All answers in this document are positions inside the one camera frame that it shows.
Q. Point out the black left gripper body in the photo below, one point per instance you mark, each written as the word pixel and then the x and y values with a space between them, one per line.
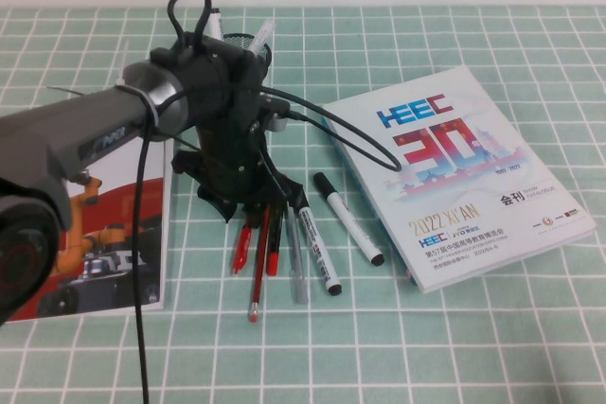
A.
pixel 232 163

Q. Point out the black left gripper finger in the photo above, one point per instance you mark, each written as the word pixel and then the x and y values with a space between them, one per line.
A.
pixel 258 215
pixel 225 205

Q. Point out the red gel pen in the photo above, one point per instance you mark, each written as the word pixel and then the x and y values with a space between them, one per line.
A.
pixel 242 248

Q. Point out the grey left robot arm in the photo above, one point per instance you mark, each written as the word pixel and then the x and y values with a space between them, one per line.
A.
pixel 71 125

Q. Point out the clear grey pen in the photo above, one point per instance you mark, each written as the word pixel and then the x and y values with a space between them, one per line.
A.
pixel 298 276

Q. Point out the black mesh pen holder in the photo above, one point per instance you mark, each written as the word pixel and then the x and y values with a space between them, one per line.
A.
pixel 268 63

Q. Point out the white translucent capped pen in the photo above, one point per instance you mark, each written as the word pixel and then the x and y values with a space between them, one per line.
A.
pixel 262 37

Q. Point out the white pen with black cap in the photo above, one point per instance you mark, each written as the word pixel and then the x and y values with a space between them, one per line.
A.
pixel 215 23

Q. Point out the red and black marker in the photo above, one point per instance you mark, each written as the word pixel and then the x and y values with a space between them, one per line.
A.
pixel 273 259

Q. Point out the white brochure underneath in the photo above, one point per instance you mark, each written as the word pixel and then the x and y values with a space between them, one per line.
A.
pixel 166 177

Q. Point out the white marker with printed label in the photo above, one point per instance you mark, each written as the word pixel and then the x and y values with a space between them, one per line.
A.
pixel 319 252

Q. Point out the red black pencil with eraser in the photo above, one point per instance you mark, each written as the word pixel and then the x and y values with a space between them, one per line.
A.
pixel 255 290

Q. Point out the plain white marker black caps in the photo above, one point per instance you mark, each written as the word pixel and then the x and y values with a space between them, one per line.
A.
pixel 350 222

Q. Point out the white zip tie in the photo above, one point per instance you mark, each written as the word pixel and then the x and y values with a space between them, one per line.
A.
pixel 151 113

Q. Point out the white HEEC catalogue book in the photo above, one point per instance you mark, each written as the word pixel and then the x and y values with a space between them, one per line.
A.
pixel 450 215

